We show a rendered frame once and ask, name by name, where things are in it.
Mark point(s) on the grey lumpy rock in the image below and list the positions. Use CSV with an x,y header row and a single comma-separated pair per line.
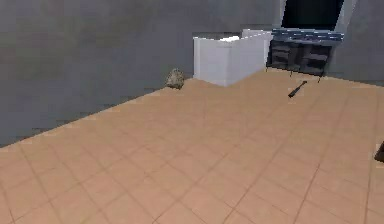
x,y
175,79

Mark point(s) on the white box cabinet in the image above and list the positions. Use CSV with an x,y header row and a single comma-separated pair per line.
x,y
230,60

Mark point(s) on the black baseball bat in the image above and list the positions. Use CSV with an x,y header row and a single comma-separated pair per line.
x,y
297,89

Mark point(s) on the dark shelf unit blue top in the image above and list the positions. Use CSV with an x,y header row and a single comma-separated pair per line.
x,y
300,55

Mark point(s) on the black window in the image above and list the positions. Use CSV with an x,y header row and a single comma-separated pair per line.
x,y
311,13

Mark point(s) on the dark brown object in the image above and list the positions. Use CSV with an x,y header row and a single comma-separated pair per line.
x,y
380,153

